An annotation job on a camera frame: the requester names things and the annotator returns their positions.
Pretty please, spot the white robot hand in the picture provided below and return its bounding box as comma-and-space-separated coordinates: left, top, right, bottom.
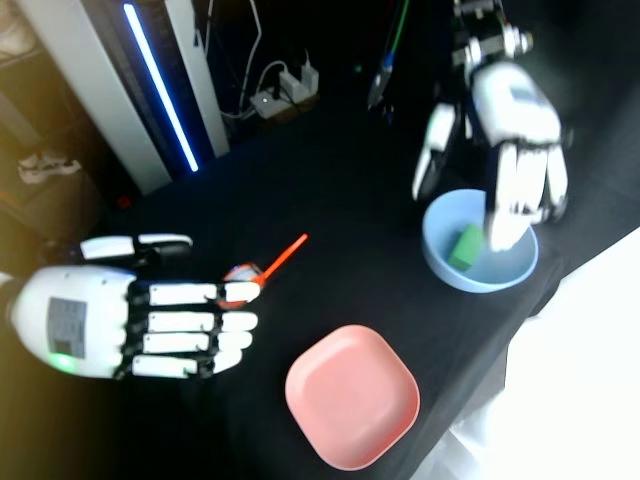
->
411, 62, 571, 254
9, 233, 262, 381

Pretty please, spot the green block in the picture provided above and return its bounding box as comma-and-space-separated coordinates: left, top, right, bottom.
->
447, 223, 486, 273

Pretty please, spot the orange measuring spoon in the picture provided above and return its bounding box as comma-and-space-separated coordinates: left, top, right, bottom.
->
221, 232, 310, 311

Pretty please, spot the light blue bowl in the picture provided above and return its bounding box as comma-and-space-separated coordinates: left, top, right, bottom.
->
422, 188, 540, 294

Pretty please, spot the pink square plate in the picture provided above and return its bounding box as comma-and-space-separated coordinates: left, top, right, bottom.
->
284, 324, 421, 472

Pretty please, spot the white shoe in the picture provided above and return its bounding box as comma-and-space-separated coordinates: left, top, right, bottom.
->
42, 148, 81, 177
17, 154, 51, 184

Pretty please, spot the black table cloth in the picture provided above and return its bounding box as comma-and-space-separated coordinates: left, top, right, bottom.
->
99, 94, 640, 480

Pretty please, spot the white power strip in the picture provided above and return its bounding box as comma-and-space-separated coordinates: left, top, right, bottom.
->
278, 62, 321, 100

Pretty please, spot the white column with dark panel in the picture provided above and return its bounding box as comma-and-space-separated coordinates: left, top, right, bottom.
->
17, 0, 231, 196

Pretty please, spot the blue light strip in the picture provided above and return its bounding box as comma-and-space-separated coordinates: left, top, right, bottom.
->
123, 2, 200, 174

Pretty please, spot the white power adapter box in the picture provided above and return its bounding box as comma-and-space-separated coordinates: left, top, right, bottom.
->
249, 89, 292, 120

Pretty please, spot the hanging grey cable connector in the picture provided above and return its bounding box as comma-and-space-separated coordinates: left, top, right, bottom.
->
367, 0, 412, 112

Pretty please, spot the white cable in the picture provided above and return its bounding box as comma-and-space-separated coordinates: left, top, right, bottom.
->
219, 0, 289, 121

